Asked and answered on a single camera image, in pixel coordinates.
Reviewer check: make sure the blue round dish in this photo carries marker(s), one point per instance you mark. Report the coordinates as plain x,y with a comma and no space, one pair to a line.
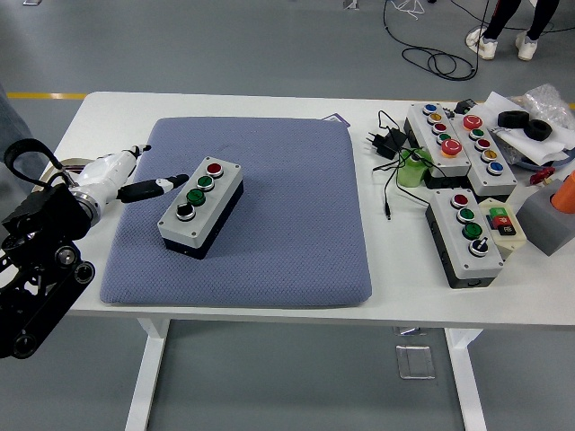
525,165

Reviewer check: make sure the blue-grey fabric mat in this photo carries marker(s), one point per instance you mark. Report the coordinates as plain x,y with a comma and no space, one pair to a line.
278,215

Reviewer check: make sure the clear bubble wrap bag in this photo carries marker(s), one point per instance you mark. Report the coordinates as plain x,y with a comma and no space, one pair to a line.
545,96

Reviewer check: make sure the grey block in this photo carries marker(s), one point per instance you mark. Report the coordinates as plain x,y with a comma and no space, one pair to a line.
543,224

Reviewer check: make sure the white table leg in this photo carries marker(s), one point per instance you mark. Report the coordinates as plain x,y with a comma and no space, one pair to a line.
144,381
467,381

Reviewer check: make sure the white paper sheet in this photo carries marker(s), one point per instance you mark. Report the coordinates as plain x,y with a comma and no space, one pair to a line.
494,105

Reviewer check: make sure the dark red small object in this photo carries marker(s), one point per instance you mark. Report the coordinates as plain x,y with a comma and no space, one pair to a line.
74,169

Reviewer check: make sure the purple-edged card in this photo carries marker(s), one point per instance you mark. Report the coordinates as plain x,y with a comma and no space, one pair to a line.
334,117

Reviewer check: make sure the cream three-key switch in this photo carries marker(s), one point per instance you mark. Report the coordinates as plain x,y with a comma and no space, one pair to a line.
512,242

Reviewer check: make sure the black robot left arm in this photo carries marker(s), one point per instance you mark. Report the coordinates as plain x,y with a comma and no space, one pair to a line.
40,215

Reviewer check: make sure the small black device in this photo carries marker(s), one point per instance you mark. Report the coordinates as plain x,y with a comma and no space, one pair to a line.
462,108

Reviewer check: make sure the grey four-button control box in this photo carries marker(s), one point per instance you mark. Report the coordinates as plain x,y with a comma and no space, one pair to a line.
467,269
224,179

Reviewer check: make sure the person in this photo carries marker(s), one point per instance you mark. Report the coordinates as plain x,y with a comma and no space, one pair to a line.
503,13
11,121

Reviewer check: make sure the metal floor socket cover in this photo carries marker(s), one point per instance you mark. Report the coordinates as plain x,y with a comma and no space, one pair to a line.
411,331
415,361

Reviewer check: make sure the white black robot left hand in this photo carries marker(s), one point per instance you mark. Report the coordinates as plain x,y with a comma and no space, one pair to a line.
105,173

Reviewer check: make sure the green cup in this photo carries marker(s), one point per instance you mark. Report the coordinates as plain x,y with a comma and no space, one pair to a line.
409,175

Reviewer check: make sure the black power adapter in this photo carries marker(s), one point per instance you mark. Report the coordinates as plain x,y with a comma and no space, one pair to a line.
388,143

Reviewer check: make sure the orange cylinder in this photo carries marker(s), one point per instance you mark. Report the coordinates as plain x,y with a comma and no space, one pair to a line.
567,195

